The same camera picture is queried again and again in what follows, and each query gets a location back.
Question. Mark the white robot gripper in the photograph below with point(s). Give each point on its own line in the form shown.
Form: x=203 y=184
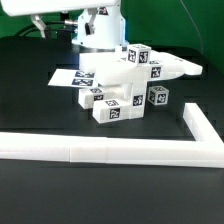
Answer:
x=34 y=7

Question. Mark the white chair back frame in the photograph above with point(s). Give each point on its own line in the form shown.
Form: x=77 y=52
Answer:
x=109 y=69

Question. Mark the white tagged cube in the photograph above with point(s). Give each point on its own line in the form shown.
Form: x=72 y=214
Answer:
x=158 y=95
x=138 y=54

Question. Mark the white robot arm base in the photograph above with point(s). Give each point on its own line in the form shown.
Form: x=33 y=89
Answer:
x=109 y=30

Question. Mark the white marker sheet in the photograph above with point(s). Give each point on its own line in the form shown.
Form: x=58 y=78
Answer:
x=73 y=78

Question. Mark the black antenna post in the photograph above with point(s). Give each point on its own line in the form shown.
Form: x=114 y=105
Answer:
x=64 y=34

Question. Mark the white U-shaped fixture frame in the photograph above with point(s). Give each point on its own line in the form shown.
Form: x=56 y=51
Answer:
x=205 y=150

